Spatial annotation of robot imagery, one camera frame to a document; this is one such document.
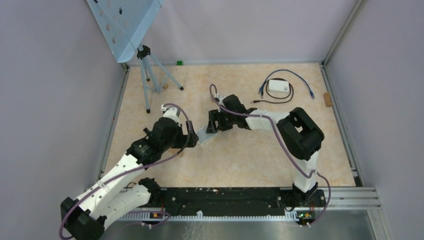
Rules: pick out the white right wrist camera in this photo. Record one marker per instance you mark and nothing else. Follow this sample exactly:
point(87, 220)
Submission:
point(218, 97)

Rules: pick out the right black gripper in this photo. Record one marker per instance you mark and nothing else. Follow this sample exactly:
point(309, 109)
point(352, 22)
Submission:
point(215, 115)

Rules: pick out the white power adapter box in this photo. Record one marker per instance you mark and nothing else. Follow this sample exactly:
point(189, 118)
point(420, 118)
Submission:
point(279, 85)

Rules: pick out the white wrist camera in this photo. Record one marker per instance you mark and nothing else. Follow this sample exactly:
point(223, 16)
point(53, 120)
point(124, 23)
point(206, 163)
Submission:
point(218, 97)
point(171, 112)

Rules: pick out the white slotted cable duct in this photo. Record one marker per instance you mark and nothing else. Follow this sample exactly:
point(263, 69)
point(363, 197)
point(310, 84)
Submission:
point(199, 217)

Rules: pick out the blue perforated metal panel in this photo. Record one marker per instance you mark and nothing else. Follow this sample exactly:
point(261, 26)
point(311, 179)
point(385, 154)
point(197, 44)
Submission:
point(124, 23)

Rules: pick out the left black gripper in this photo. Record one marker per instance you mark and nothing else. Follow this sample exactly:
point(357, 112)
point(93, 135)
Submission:
point(188, 140)

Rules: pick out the grey network switch box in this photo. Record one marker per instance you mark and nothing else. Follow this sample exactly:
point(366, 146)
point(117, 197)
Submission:
point(203, 136)

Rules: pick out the blue tripod stand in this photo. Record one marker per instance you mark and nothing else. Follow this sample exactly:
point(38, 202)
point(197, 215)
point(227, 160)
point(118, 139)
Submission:
point(148, 77)

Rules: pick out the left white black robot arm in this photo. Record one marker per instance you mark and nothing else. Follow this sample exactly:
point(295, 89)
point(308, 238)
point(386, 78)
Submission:
point(87, 216)

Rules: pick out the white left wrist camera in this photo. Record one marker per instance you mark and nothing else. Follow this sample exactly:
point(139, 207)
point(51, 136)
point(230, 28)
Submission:
point(171, 112)

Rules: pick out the wooden block at right edge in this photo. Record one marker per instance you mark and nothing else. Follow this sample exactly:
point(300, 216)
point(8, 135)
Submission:
point(327, 100)

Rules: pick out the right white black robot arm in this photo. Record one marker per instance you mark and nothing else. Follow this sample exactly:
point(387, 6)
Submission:
point(299, 136)

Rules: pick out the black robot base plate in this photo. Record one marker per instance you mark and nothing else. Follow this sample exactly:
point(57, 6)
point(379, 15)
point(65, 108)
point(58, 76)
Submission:
point(233, 201)

